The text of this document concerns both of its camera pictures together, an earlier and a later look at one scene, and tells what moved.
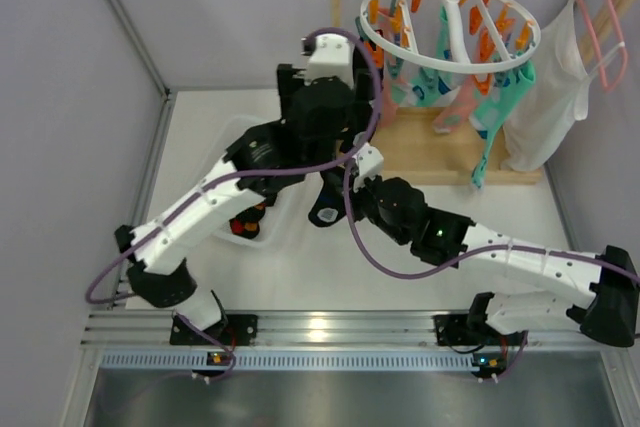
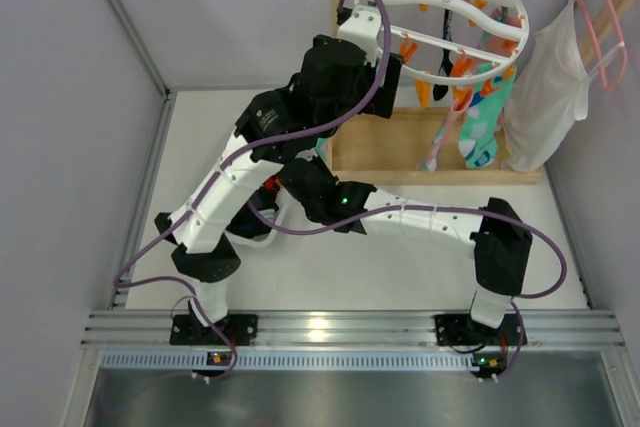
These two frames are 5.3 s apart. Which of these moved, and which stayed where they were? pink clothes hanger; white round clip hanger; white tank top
Moved: white round clip hanger
Stayed: white tank top; pink clothes hanger
